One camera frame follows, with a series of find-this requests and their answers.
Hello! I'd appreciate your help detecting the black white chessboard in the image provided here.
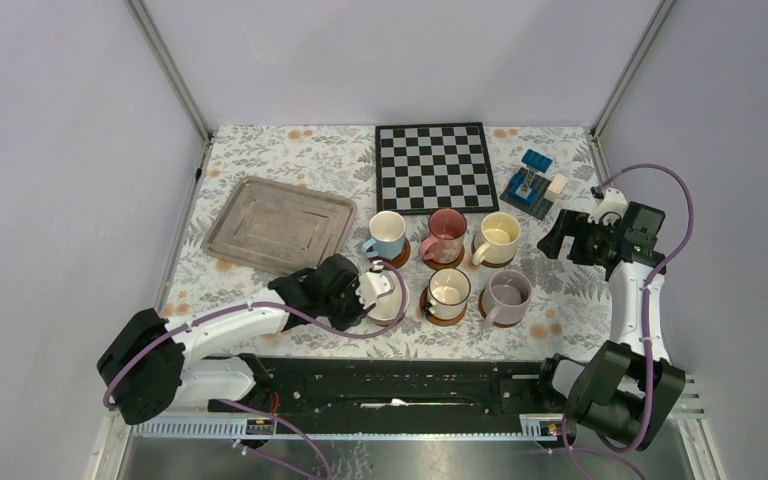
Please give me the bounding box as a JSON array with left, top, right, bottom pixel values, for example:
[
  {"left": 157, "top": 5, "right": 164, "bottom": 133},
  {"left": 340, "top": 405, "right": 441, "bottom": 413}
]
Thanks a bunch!
[{"left": 374, "top": 122, "right": 499, "bottom": 216}]

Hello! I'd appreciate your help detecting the cream yellow mug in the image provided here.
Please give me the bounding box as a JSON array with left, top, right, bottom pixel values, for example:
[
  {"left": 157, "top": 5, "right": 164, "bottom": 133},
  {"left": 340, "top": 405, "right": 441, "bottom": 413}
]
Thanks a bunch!
[{"left": 472, "top": 212, "right": 521, "bottom": 254}]

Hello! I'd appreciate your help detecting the white red bowl cup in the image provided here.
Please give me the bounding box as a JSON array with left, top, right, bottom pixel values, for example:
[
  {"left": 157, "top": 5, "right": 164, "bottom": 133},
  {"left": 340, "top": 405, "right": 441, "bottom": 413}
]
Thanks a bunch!
[{"left": 366, "top": 270, "right": 403, "bottom": 326}]

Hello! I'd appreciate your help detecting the blue lego brick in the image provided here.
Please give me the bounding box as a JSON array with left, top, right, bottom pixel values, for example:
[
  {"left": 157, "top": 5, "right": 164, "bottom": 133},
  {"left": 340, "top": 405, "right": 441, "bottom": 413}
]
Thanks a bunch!
[{"left": 521, "top": 149, "right": 553, "bottom": 173}]

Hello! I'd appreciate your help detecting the lavender ceramic mug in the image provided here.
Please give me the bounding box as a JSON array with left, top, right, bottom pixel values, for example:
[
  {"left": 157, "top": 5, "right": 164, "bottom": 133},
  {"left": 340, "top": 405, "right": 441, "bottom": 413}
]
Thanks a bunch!
[{"left": 480, "top": 270, "right": 533, "bottom": 305}]

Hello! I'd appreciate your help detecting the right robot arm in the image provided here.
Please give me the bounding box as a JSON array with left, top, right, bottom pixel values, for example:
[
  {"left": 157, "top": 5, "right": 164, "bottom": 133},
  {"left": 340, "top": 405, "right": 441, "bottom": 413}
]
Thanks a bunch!
[{"left": 533, "top": 202, "right": 686, "bottom": 451}]

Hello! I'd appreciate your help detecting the pink enamel mug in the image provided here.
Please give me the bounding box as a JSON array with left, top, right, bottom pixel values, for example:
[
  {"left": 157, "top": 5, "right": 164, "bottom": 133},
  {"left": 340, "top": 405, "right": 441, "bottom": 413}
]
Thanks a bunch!
[{"left": 419, "top": 208, "right": 468, "bottom": 265}]

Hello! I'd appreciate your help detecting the white black-rimmed enamel mug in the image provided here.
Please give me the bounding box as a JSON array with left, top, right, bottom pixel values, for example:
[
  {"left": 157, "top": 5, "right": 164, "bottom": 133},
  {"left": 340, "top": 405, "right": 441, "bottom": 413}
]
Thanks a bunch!
[{"left": 426, "top": 268, "right": 471, "bottom": 319}]

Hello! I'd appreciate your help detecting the light blue mug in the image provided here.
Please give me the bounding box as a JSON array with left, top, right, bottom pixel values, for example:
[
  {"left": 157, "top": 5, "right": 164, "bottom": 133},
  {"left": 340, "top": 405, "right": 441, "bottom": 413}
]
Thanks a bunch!
[{"left": 361, "top": 211, "right": 406, "bottom": 260}]

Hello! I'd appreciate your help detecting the white lego brick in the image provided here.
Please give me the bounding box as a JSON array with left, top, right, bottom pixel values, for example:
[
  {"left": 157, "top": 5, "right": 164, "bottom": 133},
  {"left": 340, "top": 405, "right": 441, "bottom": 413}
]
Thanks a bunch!
[{"left": 544, "top": 174, "right": 568, "bottom": 202}]

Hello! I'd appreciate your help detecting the purple cable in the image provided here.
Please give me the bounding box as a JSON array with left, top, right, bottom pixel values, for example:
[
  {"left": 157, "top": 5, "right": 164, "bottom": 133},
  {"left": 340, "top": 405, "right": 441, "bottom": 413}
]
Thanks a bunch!
[
  {"left": 102, "top": 260, "right": 412, "bottom": 480},
  {"left": 559, "top": 162, "right": 697, "bottom": 480}
]

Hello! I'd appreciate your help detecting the metal serving tray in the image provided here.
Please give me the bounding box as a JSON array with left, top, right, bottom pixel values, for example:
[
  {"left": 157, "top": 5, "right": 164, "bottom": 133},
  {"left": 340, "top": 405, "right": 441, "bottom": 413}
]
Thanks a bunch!
[{"left": 201, "top": 176, "right": 357, "bottom": 275}]

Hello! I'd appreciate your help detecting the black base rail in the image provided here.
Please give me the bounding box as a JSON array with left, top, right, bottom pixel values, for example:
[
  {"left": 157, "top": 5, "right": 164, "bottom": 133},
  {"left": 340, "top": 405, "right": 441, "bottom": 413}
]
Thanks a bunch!
[{"left": 240, "top": 354, "right": 566, "bottom": 436}]

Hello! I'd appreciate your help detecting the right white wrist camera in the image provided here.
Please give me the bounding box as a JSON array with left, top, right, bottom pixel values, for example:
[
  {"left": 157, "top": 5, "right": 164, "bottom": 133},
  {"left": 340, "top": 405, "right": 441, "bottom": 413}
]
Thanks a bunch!
[{"left": 588, "top": 187, "right": 628, "bottom": 226}]

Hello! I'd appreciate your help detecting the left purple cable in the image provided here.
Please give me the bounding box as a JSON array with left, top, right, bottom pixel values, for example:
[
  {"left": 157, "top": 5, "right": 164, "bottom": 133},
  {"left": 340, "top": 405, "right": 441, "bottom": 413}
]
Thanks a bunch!
[{"left": 102, "top": 260, "right": 412, "bottom": 480}]

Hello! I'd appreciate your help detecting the grey lego baseplate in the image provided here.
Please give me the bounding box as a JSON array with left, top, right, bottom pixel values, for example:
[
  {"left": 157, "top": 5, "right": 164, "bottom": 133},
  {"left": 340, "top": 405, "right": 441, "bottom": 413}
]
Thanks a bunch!
[{"left": 500, "top": 167, "right": 554, "bottom": 221}]

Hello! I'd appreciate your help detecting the floral tablecloth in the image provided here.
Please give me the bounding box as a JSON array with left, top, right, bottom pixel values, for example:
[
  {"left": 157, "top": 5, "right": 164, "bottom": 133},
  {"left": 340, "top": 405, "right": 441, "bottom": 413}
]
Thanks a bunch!
[{"left": 161, "top": 126, "right": 611, "bottom": 361}]

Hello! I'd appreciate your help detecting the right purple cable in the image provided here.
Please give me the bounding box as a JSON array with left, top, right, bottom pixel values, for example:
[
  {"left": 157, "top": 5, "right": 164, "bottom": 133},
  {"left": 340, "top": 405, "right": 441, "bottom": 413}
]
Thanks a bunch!
[{"left": 559, "top": 162, "right": 697, "bottom": 480}]

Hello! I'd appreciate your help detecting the brown wooden coaster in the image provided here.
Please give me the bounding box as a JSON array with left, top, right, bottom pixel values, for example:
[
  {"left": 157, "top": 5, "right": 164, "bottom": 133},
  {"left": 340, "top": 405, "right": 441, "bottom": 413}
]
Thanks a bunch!
[
  {"left": 417, "top": 288, "right": 468, "bottom": 327},
  {"left": 423, "top": 251, "right": 465, "bottom": 270},
  {"left": 471, "top": 249, "right": 516, "bottom": 268},
  {"left": 374, "top": 239, "right": 411, "bottom": 269},
  {"left": 478, "top": 290, "right": 529, "bottom": 328}
]

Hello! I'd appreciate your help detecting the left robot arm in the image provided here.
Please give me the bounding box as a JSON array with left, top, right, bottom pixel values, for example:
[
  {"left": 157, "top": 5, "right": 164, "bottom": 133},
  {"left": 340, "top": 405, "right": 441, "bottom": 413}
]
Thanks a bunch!
[{"left": 97, "top": 254, "right": 378, "bottom": 425}]

